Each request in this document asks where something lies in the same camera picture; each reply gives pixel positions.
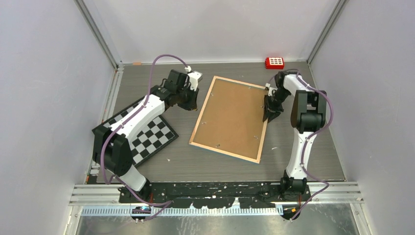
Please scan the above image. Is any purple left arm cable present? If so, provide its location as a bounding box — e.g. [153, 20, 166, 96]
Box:
[99, 54, 193, 224]

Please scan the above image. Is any aluminium front rail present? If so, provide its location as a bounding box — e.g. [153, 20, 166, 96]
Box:
[69, 182, 364, 217]

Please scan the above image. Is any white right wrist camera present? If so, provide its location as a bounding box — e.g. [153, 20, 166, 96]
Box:
[265, 83, 277, 96]

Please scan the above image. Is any black white chessboard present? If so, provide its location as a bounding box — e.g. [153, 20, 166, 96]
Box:
[92, 97, 179, 167]

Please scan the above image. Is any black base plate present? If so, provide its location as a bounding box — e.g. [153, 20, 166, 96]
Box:
[118, 182, 311, 209]

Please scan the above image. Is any red toy brick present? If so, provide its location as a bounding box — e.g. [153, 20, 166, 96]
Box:
[265, 57, 285, 70]

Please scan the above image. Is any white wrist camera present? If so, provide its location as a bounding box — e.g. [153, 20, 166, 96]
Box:
[265, 83, 277, 96]
[184, 66, 203, 91]

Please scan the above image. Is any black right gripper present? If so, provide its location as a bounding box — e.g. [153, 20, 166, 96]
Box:
[263, 88, 290, 122]

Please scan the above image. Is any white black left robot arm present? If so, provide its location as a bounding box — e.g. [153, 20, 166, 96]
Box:
[92, 68, 202, 203]

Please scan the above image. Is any blue picture frame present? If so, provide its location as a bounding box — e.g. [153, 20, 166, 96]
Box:
[189, 76, 267, 164]

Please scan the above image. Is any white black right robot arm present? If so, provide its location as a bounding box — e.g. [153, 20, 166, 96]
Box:
[262, 70, 327, 201]

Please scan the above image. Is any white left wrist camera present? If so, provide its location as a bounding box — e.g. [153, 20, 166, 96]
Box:
[184, 66, 203, 91]

